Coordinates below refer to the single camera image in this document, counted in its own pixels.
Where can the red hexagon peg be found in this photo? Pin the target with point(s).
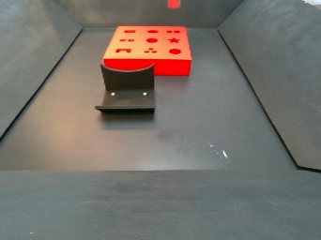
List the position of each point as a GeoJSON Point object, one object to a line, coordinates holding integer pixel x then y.
{"type": "Point", "coordinates": [174, 3]}

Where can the red shape sorter block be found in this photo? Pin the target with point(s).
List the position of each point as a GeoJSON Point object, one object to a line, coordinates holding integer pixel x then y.
{"type": "Point", "coordinates": [139, 46]}

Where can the black curved holder stand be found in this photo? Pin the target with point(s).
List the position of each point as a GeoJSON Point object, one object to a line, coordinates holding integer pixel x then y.
{"type": "Point", "coordinates": [129, 90]}

